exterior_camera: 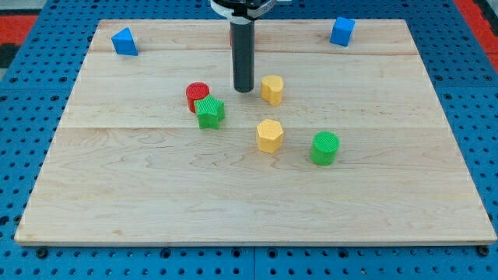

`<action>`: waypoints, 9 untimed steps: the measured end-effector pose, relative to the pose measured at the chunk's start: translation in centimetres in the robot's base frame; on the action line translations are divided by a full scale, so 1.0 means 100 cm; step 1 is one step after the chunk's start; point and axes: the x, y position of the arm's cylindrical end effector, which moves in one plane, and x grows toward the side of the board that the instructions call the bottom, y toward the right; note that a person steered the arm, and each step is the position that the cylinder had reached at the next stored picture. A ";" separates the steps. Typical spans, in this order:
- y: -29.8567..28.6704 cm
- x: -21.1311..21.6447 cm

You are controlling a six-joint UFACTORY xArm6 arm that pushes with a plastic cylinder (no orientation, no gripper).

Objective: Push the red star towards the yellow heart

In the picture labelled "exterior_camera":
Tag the blue triangle block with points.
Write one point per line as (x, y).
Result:
(124, 43)

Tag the blue cube block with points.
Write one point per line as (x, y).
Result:
(342, 31)

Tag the yellow heart block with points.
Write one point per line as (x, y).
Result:
(272, 87)

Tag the yellow hexagon block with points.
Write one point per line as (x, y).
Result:
(269, 136)

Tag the green star block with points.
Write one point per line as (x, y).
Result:
(210, 112)

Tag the green cylinder block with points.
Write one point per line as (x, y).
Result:
(324, 148)

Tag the red cylinder block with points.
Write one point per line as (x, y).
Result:
(196, 91)

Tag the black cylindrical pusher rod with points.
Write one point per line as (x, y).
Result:
(242, 45)

